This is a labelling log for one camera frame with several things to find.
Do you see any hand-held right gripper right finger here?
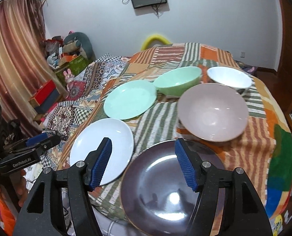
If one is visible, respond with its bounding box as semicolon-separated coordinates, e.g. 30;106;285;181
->
174;138;274;236

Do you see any wooden door frame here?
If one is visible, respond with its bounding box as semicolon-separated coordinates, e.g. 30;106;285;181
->
275;0;292;140

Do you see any dark purple plate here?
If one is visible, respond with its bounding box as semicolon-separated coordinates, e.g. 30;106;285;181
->
120;140;226;230

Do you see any black cable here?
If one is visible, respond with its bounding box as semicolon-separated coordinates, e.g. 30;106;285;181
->
151;2;168;19

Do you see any person's left forearm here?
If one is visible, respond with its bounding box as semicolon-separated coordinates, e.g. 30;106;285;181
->
0;198;17;230

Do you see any pile of bags and toys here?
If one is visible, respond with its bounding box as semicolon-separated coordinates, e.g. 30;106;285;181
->
40;36;70;67

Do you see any yellow foam tube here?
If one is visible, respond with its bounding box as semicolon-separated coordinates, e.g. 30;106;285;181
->
141;34;172;51

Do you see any white bowl with black pattern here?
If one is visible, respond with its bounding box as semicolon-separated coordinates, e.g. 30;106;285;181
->
206;66;253;96

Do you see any mint green bowl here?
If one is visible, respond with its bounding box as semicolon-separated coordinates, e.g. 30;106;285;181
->
153;66;202;97

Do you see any person's left hand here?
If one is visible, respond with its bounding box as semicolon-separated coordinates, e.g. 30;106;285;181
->
14;173;32;203

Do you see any pink rabbit toy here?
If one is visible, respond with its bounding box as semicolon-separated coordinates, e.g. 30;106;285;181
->
63;69;75;91

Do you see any white plate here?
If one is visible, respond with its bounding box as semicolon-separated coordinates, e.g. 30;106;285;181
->
70;118;134;187

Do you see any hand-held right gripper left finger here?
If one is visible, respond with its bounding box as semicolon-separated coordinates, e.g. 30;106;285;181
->
12;137;112;236

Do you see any dark grey box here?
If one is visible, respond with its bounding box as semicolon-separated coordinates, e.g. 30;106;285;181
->
34;90;60;115

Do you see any green cardboard box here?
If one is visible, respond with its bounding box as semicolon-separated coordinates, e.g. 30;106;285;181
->
54;54;92;84

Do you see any red box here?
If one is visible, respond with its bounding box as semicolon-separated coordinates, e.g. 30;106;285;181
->
29;80;56;106

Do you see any mint green plate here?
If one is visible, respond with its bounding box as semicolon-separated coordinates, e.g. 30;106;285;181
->
104;80;158;121

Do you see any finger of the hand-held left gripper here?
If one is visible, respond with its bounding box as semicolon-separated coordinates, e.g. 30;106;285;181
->
6;132;49;151
25;135;62;156

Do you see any brown striped curtain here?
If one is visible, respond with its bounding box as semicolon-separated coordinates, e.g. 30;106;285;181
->
0;0;70;138

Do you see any pink bowl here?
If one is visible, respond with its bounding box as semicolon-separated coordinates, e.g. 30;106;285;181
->
177;83;249;142

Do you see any geometric patterned blanket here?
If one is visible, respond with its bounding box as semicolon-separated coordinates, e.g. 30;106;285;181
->
25;53;132;177

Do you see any grey plush toy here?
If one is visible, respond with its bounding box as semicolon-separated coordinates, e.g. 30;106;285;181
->
63;32;95;59

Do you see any striped patchwork blanket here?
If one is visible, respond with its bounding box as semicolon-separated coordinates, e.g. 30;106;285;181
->
60;42;292;236

